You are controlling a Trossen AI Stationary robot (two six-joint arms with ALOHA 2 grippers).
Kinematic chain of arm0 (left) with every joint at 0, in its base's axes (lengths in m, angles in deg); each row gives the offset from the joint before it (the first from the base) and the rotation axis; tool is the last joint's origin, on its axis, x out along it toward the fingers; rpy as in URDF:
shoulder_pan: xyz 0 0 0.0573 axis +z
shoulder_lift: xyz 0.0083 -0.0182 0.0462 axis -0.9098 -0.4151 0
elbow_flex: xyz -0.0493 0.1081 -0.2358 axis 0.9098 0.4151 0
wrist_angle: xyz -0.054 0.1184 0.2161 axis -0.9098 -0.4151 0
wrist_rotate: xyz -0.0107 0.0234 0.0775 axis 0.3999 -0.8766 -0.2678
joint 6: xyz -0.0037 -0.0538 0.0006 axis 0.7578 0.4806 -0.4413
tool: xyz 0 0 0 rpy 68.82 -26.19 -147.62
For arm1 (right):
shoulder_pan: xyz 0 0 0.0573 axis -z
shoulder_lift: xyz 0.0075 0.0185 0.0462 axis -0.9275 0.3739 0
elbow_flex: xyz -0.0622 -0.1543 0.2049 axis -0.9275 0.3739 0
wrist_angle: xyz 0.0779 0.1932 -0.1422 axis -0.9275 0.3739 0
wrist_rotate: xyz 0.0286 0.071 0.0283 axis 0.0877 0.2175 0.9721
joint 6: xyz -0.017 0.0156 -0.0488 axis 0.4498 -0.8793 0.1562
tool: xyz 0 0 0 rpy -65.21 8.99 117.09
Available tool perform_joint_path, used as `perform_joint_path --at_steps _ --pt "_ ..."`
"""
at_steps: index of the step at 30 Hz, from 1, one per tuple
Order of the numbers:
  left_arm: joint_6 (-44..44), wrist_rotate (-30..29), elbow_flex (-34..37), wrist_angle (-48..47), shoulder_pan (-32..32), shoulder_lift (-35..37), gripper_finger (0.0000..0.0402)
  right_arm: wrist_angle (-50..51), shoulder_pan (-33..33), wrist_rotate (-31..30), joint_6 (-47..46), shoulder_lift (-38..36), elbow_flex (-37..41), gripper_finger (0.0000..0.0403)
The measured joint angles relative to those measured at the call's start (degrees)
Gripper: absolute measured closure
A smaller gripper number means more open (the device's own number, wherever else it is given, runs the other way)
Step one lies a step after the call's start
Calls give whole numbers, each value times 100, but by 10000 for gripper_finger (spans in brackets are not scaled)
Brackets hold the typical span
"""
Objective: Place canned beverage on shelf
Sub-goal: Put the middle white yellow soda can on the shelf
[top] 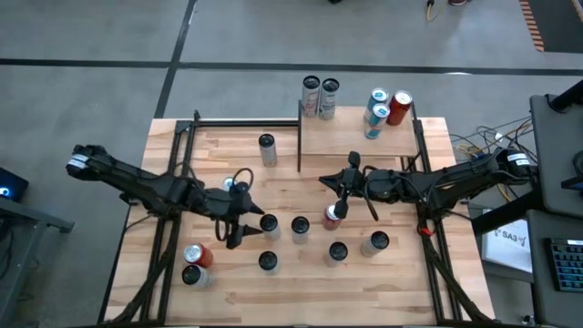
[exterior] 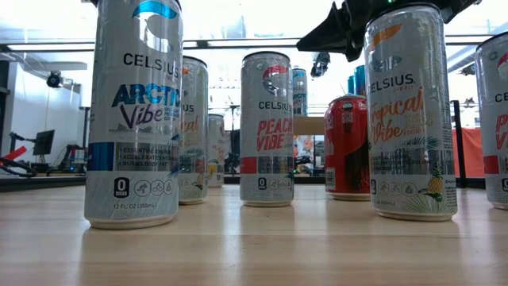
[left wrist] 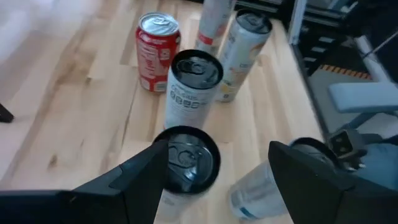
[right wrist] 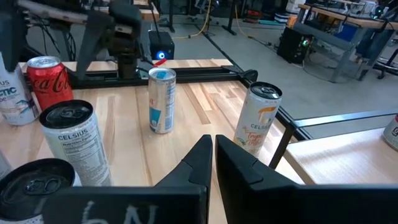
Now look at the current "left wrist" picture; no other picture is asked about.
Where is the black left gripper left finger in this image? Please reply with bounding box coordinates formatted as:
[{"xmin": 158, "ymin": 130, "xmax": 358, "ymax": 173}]
[{"xmin": 73, "ymin": 139, "xmax": 170, "ymax": 224}]

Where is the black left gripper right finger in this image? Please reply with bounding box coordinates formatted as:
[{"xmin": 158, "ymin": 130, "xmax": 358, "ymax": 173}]
[{"xmin": 269, "ymin": 140, "xmax": 398, "ymax": 224}]

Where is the Celsius Tropical Vibe can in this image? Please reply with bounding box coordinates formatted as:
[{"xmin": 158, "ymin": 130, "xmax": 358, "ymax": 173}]
[
  {"xmin": 152, "ymin": 125, "xmax": 221, "ymax": 224},
  {"xmin": 216, "ymin": 9, "xmax": 274, "ymax": 103}
]

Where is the Celsius Peach Vibe can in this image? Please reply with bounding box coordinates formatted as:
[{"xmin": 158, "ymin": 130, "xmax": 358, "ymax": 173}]
[
  {"xmin": 195, "ymin": 0, "xmax": 238, "ymax": 57},
  {"xmin": 164, "ymin": 49, "xmax": 224, "ymax": 130}
]

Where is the Celsius Arctic Vibe can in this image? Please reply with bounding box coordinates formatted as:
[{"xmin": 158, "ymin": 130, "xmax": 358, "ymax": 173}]
[{"xmin": 228, "ymin": 136, "xmax": 340, "ymax": 222}]

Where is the light blue cloth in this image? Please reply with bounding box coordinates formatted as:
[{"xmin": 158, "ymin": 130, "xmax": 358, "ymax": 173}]
[{"xmin": 354, "ymin": 142, "xmax": 398, "ymax": 191}]

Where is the grey padded chair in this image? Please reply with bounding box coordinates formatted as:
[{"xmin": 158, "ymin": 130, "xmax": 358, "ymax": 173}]
[{"xmin": 328, "ymin": 81, "xmax": 398, "ymax": 131}]

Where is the red cola can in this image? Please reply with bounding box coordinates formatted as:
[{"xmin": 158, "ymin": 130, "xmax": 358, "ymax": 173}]
[{"xmin": 135, "ymin": 11, "xmax": 182, "ymax": 93}]

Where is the small grey stereo camera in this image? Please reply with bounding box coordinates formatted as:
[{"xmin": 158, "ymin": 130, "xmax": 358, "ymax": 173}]
[{"xmin": 328, "ymin": 129, "xmax": 368, "ymax": 172}]

